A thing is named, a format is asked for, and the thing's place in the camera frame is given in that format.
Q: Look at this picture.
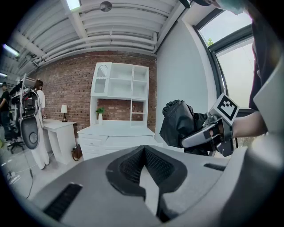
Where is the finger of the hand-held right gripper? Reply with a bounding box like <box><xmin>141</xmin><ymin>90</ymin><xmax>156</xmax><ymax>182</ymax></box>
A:
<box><xmin>181</xmin><ymin>122</ymin><xmax>221</xmax><ymax>149</ymax></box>

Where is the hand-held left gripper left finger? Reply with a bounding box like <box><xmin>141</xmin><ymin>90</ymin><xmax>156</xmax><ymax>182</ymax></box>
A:
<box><xmin>106</xmin><ymin>145</ymin><xmax>146</xmax><ymax>197</ymax></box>

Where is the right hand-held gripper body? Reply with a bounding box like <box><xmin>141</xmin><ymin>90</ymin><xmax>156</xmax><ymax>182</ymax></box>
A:
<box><xmin>205</xmin><ymin>92</ymin><xmax>241</xmax><ymax>157</ymax></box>

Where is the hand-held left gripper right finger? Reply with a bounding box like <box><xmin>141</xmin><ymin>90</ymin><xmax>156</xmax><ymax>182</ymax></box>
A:
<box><xmin>145</xmin><ymin>146</ymin><xmax>188</xmax><ymax>194</ymax></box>

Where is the black cloth item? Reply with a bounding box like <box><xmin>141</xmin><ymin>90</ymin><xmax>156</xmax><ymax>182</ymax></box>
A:
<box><xmin>159</xmin><ymin>99</ymin><xmax>210</xmax><ymax>156</ymax></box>

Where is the person's right forearm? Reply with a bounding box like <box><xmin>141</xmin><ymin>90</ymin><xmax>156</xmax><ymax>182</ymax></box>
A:
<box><xmin>232</xmin><ymin>110</ymin><xmax>268</xmax><ymax>140</ymax></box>

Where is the small white drawer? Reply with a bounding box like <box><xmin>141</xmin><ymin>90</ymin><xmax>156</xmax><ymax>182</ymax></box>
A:
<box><xmin>82</xmin><ymin>145</ymin><xmax>107</xmax><ymax>154</ymax></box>
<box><xmin>81</xmin><ymin>137</ymin><xmax>106</xmax><ymax>147</ymax></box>

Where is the white desk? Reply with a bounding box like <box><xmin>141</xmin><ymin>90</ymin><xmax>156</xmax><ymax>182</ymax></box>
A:
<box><xmin>77</xmin><ymin>124</ymin><xmax>164</xmax><ymax>161</ymax></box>

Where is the dark framed window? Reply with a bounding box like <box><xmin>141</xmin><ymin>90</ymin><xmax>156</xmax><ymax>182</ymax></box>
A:
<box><xmin>192</xmin><ymin>8</ymin><xmax>257</xmax><ymax>111</ymax></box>

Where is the brown bag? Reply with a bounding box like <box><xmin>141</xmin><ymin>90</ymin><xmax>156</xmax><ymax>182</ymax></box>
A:
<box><xmin>71</xmin><ymin>144</ymin><xmax>83</xmax><ymax>162</ymax></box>

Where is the green plant in white vase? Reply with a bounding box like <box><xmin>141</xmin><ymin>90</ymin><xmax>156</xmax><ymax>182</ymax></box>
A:
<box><xmin>95</xmin><ymin>107</ymin><xmax>106</xmax><ymax>125</ymax></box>

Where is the person's black t-shirt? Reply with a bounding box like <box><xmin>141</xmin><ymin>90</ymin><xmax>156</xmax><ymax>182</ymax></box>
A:
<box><xmin>245</xmin><ymin>0</ymin><xmax>284</xmax><ymax>111</ymax></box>

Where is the small white writing table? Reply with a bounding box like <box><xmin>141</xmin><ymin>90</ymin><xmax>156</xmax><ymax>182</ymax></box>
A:
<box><xmin>42</xmin><ymin>118</ymin><xmax>77</xmax><ymax>165</ymax></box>

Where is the white shade table lamp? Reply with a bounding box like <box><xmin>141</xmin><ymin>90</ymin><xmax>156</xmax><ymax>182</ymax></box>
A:
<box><xmin>60</xmin><ymin>104</ymin><xmax>68</xmax><ymax>123</ymax></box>

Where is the white hutch shelf unit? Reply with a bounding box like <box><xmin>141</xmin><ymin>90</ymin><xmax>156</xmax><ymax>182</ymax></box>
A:
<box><xmin>90</xmin><ymin>62</ymin><xmax>150</xmax><ymax>128</ymax></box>

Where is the person's teal face mask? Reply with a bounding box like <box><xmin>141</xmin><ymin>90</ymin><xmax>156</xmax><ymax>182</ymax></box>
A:
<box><xmin>216</xmin><ymin>0</ymin><xmax>246</xmax><ymax>16</ymax></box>

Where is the black office chair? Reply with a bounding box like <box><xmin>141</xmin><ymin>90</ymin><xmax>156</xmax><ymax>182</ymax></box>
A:
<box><xmin>6</xmin><ymin>123</ymin><xmax>25</xmax><ymax>154</ymax></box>

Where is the clothes rack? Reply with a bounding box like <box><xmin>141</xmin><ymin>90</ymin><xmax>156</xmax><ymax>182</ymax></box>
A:
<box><xmin>9</xmin><ymin>74</ymin><xmax>30</xmax><ymax>105</ymax></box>

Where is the round ceiling fixture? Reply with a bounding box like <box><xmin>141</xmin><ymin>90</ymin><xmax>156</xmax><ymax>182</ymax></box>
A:
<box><xmin>99</xmin><ymin>0</ymin><xmax>113</xmax><ymax>12</ymax></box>

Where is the black cable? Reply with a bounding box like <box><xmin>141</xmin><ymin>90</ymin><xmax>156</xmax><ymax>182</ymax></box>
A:
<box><xmin>24</xmin><ymin>152</ymin><xmax>34</xmax><ymax>200</ymax></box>

